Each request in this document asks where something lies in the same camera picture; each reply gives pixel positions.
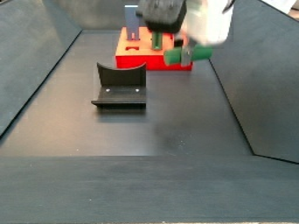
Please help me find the grey-blue tall rectangular peg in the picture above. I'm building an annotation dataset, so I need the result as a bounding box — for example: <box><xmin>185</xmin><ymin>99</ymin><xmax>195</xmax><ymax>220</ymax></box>
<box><xmin>125</xmin><ymin>4</ymin><xmax>139</xmax><ymax>40</ymax></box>

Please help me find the green hexagonal-head peg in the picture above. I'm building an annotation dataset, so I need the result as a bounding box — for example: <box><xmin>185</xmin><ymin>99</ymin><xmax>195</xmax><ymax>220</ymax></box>
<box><xmin>152</xmin><ymin>32</ymin><xmax>163</xmax><ymax>51</ymax></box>

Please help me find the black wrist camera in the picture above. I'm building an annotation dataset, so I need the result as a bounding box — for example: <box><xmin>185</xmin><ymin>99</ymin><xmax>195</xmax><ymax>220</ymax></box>
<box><xmin>135</xmin><ymin>0</ymin><xmax>187</xmax><ymax>33</ymax></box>

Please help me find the red peg board block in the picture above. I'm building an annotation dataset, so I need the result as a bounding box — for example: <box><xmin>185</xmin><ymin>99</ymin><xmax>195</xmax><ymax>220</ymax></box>
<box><xmin>115</xmin><ymin>27</ymin><xmax>192</xmax><ymax>71</ymax></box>

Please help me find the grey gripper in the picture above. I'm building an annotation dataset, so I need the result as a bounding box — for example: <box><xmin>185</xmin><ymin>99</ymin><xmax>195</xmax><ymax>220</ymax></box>
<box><xmin>173</xmin><ymin>0</ymin><xmax>235</xmax><ymax>67</ymax></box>

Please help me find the black curved cradle stand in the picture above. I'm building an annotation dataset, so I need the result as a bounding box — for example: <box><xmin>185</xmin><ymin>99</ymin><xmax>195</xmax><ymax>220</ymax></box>
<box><xmin>91</xmin><ymin>64</ymin><xmax>147</xmax><ymax>107</ymax></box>

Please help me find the green round cylinder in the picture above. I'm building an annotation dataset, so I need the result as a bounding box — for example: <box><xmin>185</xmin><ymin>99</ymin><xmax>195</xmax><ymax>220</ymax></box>
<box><xmin>163</xmin><ymin>45</ymin><xmax>212</xmax><ymax>67</ymax></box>

